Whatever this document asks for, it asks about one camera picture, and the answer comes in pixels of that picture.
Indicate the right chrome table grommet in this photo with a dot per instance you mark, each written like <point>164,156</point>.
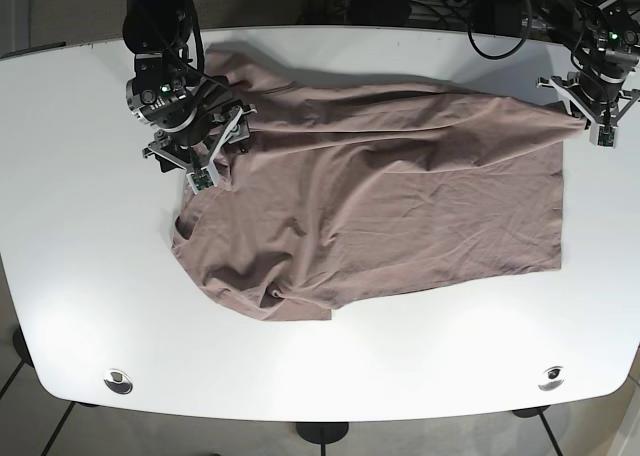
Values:
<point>551,378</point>

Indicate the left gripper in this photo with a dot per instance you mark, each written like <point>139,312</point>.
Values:
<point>594,91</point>

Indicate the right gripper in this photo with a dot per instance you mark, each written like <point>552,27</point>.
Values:
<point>191,125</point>

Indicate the left chrome table grommet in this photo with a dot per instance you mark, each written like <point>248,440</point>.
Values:
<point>118,381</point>

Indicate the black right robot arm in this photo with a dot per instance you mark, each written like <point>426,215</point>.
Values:
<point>165,39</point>

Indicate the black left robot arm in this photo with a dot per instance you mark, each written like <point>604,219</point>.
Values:
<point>603,41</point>

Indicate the black table base foot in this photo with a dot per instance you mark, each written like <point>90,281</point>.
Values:
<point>319,433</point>

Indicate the chrome table grommet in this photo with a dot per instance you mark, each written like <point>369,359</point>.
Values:
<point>118,381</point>
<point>551,378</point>

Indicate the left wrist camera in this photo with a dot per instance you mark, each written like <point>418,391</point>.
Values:
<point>603,135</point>

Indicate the mauve brown T-shirt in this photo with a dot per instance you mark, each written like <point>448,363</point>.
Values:
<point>384,187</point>

